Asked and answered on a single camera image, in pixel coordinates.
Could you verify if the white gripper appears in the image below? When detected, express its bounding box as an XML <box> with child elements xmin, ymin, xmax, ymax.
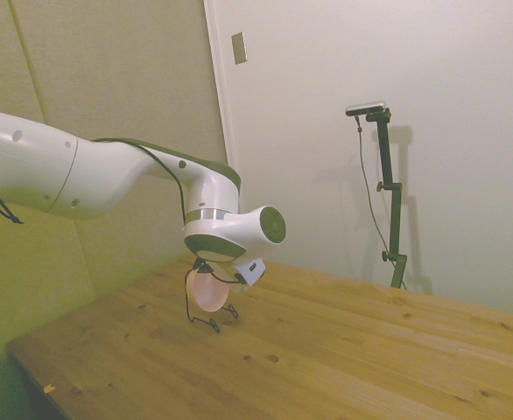
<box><xmin>227</xmin><ymin>257</ymin><xmax>267</xmax><ymax>294</ymax></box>

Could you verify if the pink plastic bowl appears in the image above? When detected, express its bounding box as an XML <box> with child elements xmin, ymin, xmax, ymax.
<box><xmin>187</xmin><ymin>267</ymin><xmax>231</xmax><ymax>313</ymax></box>

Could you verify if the black wire dish rack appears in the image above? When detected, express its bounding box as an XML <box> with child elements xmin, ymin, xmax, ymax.
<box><xmin>183</xmin><ymin>257</ymin><xmax>240</xmax><ymax>334</ymax></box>

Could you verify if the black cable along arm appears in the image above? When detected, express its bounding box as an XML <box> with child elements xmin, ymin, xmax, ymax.
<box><xmin>91</xmin><ymin>136</ymin><xmax>188</xmax><ymax>225</ymax></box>

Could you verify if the black camera stand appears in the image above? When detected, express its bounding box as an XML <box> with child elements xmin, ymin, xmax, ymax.
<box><xmin>363</xmin><ymin>108</ymin><xmax>409</xmax><ymax>290</ymax></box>

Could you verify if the white vertical wall trim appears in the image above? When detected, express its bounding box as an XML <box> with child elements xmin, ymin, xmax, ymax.
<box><xmin>203</xmin><ymin>0</ymin><xmax>241</xmax><ymax>172</ymax></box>

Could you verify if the grey exterior camera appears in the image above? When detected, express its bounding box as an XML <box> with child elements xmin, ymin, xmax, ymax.
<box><xmin>345</xmin><ymin>100</ymin><xmax>389</xmax><ymax>118</ymax></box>

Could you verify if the grey wall switch plate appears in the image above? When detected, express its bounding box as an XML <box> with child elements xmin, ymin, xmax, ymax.
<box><xmin>231</xmin><ymin>31</ymin><xmax>250</xmax><ymax>67</ymax></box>

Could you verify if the black cable bundle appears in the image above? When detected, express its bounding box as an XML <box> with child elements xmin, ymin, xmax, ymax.
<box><xmin>0</xmin><ymin>165</ymin><xmax>25</xmax><ymax>226</ymax></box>

